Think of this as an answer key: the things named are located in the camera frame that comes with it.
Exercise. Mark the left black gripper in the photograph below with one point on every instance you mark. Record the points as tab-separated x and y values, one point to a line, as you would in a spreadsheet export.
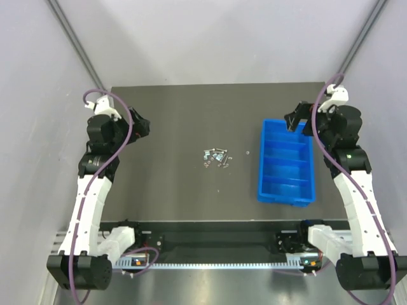
140	124

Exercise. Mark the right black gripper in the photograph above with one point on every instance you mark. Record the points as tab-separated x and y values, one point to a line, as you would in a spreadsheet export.
301	110

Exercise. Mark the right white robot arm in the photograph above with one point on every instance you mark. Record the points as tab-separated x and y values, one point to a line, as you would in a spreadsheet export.
369	261

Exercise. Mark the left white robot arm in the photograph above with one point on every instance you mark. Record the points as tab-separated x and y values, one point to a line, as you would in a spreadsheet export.
82	261

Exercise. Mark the blue compartment bin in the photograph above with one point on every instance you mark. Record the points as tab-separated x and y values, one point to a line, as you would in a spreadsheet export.
286	165

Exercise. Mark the right aluminium frame post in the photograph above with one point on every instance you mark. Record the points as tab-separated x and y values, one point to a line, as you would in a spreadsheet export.
360	38

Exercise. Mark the aluminium frame post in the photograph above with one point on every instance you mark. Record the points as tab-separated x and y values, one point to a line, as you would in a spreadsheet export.
360	38
79	50

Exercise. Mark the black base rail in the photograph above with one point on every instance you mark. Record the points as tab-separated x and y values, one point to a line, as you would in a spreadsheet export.
275	236

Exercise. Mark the grey slotted cable duct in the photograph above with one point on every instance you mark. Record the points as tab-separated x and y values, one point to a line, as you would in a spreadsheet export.
137	262

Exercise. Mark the left aluminium frame post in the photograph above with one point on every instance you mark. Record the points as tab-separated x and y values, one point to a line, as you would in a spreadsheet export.
79	50

